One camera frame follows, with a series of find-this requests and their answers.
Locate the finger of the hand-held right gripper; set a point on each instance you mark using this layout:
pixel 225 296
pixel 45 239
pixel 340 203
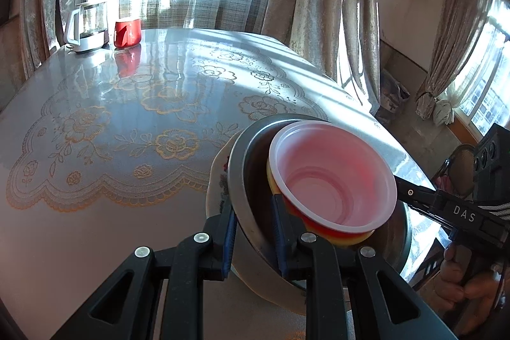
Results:
pixel 422 210
pixel 414 186

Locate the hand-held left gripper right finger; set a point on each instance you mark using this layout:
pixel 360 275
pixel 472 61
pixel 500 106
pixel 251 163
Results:
pixel 282 240

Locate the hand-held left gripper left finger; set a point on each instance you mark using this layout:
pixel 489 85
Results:
pixel 229 244

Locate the large white patterned plate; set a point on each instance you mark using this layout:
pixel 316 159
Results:
pixel 263 292

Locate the stainless steel bowl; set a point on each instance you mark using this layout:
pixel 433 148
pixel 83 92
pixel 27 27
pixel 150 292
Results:
pixel 255 180

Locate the yellow plastic bowl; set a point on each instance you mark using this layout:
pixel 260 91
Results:
pixel 350 240

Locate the red plastic bowl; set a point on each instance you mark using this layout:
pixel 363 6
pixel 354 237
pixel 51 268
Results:
pixel 330 164

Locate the person's right hand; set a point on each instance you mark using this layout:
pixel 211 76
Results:
pixel 458 284

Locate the wooden chair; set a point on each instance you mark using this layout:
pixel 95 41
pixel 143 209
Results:
pixel 458 164

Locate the plastic bag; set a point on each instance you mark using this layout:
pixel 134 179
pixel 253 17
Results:
pixel 394 93

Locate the side window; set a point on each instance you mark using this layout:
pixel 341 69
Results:
pixel 490 77

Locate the tied beige curtain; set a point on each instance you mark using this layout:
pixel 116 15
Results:
pixel 450 45

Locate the lace table cloth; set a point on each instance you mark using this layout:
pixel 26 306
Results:
pixel 119 125

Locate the red cup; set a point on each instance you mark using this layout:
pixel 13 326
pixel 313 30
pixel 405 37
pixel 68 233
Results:
pixel 128 33

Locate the glass electric kettle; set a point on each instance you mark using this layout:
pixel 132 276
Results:
pixel 85 29

